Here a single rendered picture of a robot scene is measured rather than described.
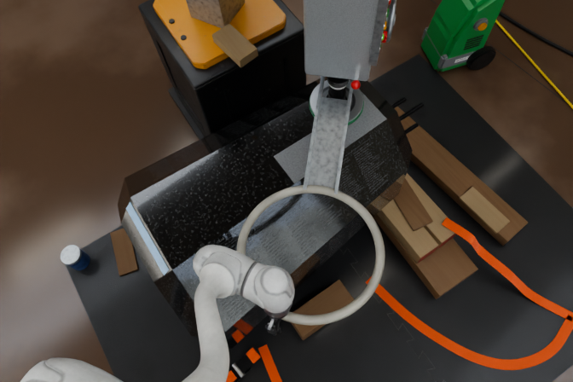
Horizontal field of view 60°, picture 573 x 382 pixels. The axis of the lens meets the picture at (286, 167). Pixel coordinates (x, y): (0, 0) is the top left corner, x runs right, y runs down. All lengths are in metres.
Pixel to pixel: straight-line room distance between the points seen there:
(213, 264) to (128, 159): 1.77
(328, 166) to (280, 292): 0.64
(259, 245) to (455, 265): 1.10
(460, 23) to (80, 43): 2.40
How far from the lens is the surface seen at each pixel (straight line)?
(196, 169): 1.93
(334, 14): 1.49
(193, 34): 2.38
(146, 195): 1.93
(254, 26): 2.36
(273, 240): 1.88
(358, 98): 2.01
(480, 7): 2.92
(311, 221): 1.92
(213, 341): 1.14
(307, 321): 1.57
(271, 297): 1.29
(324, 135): 1.81
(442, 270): 2.57
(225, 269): 1.33
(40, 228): 3.05
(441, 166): 2.79
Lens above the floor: 2.51
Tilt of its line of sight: 63 degrees down
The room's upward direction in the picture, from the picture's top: 6 degrees counter-clockwise
